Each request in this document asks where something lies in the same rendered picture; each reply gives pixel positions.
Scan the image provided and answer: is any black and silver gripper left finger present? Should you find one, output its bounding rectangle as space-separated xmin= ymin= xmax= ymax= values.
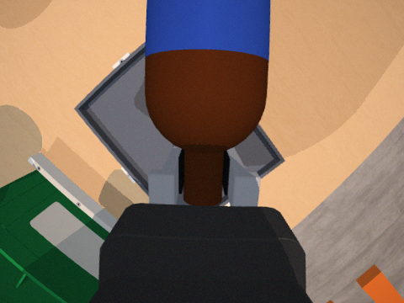
xmin=148 ymin=146 xmax=184 ymax=205

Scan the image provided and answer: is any brown bottle with blue label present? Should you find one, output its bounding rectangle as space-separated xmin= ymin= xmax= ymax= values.
xmin=145 ymin=0 xmax=270 ymax=206

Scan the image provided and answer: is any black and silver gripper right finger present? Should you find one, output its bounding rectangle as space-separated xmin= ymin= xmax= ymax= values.
xmin=222 ymin=147 xmax=261 ymax=206

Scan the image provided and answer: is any green plastic bottle crate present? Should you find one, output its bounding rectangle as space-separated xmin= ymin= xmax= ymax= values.
xmin=0 ymin=169 xmax=109 ymax=303

